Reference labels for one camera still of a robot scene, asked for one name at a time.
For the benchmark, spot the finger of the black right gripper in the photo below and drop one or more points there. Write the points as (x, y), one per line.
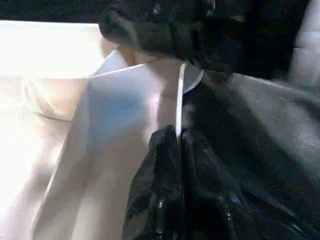
(155, 25)

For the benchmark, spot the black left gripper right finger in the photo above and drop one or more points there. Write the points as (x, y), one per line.
(212, 200)

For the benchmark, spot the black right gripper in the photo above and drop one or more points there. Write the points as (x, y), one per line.
(255, 35)

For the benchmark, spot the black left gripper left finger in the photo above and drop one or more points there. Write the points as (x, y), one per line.
(157, 200)

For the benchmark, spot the white plastic table top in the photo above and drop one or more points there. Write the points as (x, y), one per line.
(75, 140)

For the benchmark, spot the black mat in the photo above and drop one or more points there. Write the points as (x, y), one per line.
(270, 150)

